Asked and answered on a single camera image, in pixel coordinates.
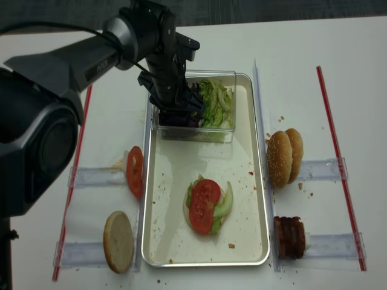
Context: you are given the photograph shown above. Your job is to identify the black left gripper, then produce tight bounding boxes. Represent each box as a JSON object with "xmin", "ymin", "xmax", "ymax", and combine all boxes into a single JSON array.
[{"xmin": 138, "ymin": 33, "xmax": 204, "ymax": 112}]

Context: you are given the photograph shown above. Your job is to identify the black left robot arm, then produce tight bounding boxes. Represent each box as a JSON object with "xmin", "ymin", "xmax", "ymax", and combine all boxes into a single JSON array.
[{"xmin": 1, "ymin": 1, "xmax": 204, "ymax": 218}]

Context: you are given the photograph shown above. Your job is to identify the purple lettuce leaves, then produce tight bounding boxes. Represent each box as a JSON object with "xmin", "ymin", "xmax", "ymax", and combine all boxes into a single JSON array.
[{"xmin": 158, "ymin": 83, "xmax": 206, "ymax": 127}]

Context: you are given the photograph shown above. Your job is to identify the green lettuce in container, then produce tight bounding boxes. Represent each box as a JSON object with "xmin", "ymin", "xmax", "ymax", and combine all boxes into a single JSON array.
[{"xmin": 199, "ymin": 79, "xmax": 234, "ymax": 129}]

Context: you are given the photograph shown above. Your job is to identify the clear plastic lettuce container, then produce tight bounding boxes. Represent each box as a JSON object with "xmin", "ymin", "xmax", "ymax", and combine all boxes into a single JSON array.
[{"xmin": 151, "ymin": 70, "xmax": 236, "ymax": 143}]

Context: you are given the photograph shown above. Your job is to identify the tomato slice in left dispenser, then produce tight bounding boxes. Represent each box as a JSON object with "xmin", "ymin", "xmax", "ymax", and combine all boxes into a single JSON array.
[{"xmin": 126, "ymin": 146, "xmax": 143, "ymax": 200}]

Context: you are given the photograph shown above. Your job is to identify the upper tomato slice on bun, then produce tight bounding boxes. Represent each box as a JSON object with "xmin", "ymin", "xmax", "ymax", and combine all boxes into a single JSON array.
[{"xmin": 192, "ymin": 179, "xmax": 221, "ymax": 205}]

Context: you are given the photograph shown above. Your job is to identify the tomato slice on bun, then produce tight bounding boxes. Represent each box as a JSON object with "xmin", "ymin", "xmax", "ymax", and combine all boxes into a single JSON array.
[
  {"xmin": 192, "ymin": 179, "xmax": 221, "ymax": 205},
  {"xmin": 189, "ymin": 201, "xmax": 214, "ymax": 234}
]

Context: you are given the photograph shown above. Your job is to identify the lower tomato slice on bun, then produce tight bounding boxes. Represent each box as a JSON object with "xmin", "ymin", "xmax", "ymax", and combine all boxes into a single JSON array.
[{"xmin": 189, "ymin": 201, "xmax": 214, "ymax": 234}]

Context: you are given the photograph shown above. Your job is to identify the lettuce leaf on bun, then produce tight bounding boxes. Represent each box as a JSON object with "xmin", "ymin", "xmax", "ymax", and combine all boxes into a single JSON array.
[{"xmin": 186, "ymin": 180, "xmax": 235, "ymax": 236}]

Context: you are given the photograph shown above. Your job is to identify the stack of meat patties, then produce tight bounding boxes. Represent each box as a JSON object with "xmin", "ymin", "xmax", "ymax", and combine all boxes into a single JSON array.
[{"xmin": 273, "ymin": 216, "xmax": 306, "ymax": 259}]

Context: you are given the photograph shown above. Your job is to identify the metal baking tray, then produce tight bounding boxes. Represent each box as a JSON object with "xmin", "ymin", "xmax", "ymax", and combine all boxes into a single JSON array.
[{"xmin": 141, "ymin": 73, "xmax": 270, "ymax": 267}]

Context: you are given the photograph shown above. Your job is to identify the white pusher block left upper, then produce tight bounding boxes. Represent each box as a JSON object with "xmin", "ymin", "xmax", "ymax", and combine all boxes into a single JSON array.
[{"xmin": 122, "ymin": 150, "xmax": 129, "ymax": 171}]

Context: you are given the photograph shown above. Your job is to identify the white pusher block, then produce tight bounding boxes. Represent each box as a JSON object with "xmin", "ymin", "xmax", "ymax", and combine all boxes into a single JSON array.
[
  {"xmin": 304, "ymin": 233, "xmax": 311, "ymax": 252},
  {"xmin": 122, "ymin": 150, "xmax": 129, "ymax": 171}
]

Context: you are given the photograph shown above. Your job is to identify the clear upper pusher track left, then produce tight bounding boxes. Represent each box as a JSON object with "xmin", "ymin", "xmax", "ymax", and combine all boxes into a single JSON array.
[{"xmin": 74, "ymin": 167, "xmax": 126, "ymax": 189}]

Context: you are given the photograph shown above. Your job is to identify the clear pusher track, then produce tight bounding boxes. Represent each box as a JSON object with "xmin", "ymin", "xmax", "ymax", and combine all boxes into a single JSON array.
[
  {"xmin": 53, "ymin": 242, "xmax": 108, "ymax": 268},
  {"xmin": 74, "ymin": 167, "xmax": 126, "ymax": 189},
  {"xmin": 296, "ymin": 158, "xmax": 348, "ymax": 181},
  {"xmin": 304, "ymin": 233, "xmax": 367, "ymax": 259}
]

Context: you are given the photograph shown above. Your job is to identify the front sesame bun top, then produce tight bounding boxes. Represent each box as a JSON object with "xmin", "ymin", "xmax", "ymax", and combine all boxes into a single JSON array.
[{"xmin": 267, "ymin": 130, "xmax": 293, "ymax": 189}]

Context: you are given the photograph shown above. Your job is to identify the sesame bun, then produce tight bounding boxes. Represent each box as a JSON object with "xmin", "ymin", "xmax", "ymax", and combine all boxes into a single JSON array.
[
  {"xmin": 285, "ymin": 128, "xmax": 304, "ymax": 184},
  {"xmin": 267, "ymin": 130, "xmax": 293, "ymax": 189}
]

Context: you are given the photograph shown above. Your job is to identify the rear sesame bun top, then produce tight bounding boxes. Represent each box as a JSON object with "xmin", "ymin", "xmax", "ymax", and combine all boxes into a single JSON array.
[{"xmin": 285, "ymin": 128, "xmax": 304, "ymax": 184}]

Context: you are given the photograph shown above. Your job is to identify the bottom bun half in dispenser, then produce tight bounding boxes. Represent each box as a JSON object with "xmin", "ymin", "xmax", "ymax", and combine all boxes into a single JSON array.
[{"xmin": 103, "ymin": 211, "xmax": 134, "ymax": 274}]

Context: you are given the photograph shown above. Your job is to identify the clear upper pusher track right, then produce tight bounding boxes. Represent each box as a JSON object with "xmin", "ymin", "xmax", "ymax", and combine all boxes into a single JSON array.
[{"xmin": 296, "ymin": 158, "xmax": 348, "ymax": 181}]

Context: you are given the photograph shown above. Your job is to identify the clear lower pusher track left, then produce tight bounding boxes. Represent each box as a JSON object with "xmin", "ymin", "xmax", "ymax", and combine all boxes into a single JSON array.
[{"xmin": 53, "ymin": 242, "xmax": 108, "ymax": 268}]

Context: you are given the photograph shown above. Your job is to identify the white pusher block right lower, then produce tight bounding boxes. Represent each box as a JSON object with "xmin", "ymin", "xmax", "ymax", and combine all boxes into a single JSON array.
[{"xmin": 304, "ymin": 233, "xmax": 311, "ymax": 252}]

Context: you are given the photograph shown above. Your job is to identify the clear lower pusher track right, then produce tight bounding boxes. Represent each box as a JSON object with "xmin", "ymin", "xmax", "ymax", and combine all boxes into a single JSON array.
[{"xmin": 304, "ymin": 233, "xmax": 367, "ymax": 259}]

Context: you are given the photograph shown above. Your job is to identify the red rail strip left side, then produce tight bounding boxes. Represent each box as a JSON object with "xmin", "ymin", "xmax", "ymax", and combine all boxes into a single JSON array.
[{"xmin": 52, "ymin": 85, "xmax": 93, "ymax": 282}]

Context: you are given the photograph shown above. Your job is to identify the red rail strip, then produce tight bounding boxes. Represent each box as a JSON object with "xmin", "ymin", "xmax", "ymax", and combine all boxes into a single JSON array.
[
  {"xmin": 316, "ymin": 66, "xmax": 367, "ymax": 272},
  {"xmin": 52, "ymin": 85, "xmax": 93, "ymax": 282}
]

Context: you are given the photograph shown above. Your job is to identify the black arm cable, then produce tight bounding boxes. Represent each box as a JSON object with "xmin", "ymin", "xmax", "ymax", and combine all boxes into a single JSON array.
[{"xmin": 0, "ymin": 24, "xmax": 152, "ymax": 76}]

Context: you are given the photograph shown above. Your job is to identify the red rail strip right side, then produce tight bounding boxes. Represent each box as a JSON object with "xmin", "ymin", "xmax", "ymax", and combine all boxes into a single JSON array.
[{"xmin": 316, "ymin": 66, "xmax": 367, "ymax": 272}]

